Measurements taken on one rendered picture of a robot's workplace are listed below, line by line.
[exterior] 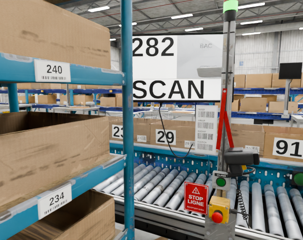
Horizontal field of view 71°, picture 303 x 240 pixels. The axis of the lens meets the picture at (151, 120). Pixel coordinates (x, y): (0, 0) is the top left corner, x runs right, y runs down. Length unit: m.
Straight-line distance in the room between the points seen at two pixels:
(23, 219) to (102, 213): 0.22
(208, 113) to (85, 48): 0.56
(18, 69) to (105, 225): 0.39
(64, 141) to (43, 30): 0.19
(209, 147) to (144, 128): 0.85
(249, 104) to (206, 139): 4.88
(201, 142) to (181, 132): 0.66
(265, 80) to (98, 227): 5.69
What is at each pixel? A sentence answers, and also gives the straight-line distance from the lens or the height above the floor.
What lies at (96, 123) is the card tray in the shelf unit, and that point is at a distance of 0.49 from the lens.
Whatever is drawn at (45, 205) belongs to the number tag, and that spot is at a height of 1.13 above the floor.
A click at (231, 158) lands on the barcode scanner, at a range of 0.83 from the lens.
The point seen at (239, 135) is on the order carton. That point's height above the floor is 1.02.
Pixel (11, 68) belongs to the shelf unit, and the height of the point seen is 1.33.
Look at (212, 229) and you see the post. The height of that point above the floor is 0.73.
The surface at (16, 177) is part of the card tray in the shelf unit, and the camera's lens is 0.38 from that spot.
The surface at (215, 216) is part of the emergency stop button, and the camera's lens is 0.88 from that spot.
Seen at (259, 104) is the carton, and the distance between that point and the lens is 5.73.
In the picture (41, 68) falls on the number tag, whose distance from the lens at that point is 0.34.
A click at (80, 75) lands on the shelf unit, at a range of 0.40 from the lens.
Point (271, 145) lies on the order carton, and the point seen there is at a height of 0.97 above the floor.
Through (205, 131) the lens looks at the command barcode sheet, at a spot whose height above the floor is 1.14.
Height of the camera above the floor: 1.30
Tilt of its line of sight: 8 degrees down
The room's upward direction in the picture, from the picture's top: straight up
